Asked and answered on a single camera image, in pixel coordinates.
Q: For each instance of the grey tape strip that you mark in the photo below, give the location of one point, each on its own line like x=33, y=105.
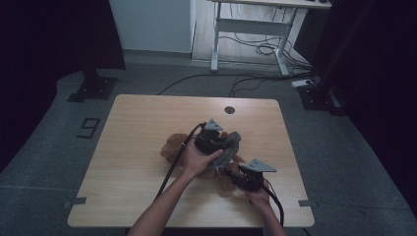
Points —
x=77, y=201
x=306, y=203

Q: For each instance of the person's right hand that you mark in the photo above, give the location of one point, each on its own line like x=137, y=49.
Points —
x=259, y=198

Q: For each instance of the dark curtain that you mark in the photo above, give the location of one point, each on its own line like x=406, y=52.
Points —
x=39, y=49
x=377, y=82

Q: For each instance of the person's left hand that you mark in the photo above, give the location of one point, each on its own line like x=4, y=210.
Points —
x=196, y=162

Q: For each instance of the white power strip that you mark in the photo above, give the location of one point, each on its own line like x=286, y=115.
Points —
x=301, y=83

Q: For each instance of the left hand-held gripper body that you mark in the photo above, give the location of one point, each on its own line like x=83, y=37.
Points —
x=208, y=141

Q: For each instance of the black stand base plate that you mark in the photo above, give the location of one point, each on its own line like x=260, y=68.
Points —
x=95, y=88
x=318, y=98

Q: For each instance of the black floor tape marker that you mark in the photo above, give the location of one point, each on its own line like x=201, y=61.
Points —
x=82, y=134

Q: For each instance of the white metal desk frame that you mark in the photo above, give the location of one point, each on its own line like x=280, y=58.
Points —
x=252, y=26

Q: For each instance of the brown plush teddy bear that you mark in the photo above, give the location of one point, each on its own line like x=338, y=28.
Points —
x=170, y=147

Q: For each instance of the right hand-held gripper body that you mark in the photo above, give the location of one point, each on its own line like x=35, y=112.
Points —
x=252, y=178

